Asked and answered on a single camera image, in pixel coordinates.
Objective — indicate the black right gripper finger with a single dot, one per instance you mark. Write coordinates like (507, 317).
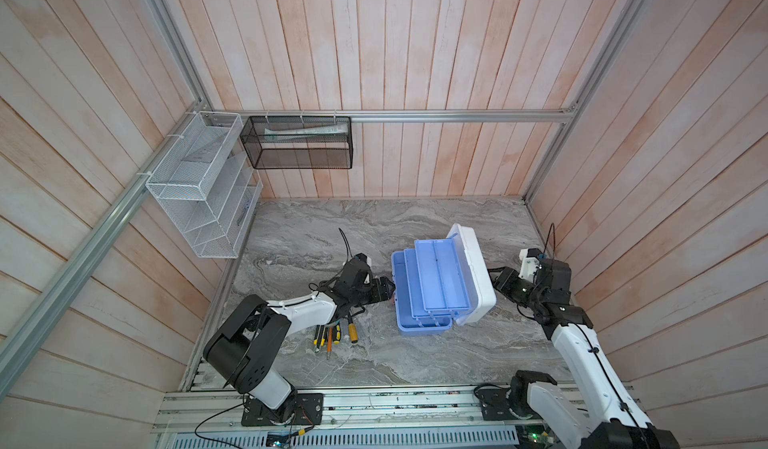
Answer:
(512, 291)
(503, 275)

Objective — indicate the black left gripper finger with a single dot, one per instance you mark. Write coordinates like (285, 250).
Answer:
(381, 294)
(384, 286)

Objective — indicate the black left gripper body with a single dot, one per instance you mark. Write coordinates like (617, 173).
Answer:
(365, 295)

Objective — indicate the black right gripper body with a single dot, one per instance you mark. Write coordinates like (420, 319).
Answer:
(535, 296)

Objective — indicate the white blue plastic toolbox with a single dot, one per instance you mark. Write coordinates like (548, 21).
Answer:
(441, 283)

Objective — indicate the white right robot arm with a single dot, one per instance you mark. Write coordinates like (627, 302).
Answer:
(612, 419)

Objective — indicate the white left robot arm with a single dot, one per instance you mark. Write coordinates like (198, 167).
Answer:
(245, 346)

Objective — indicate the yellow black utility knife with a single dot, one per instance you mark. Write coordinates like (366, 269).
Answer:
(321, 337)

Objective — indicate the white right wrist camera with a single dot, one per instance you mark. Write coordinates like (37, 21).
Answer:
(529, 263)

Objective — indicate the orange handled screwdriver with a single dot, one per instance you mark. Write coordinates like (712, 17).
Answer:
(329, 341)

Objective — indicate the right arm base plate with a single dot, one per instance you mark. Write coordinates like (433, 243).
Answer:
(502, 404)

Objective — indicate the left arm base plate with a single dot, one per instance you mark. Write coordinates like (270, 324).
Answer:
(302, 409)

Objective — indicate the black mesh wall basket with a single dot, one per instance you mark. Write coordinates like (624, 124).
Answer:
(298, 142)

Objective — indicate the white wire mesh shelf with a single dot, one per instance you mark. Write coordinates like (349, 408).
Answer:
(206, 188)

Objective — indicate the aluminium front rail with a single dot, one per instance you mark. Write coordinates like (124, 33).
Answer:
(345, 408)

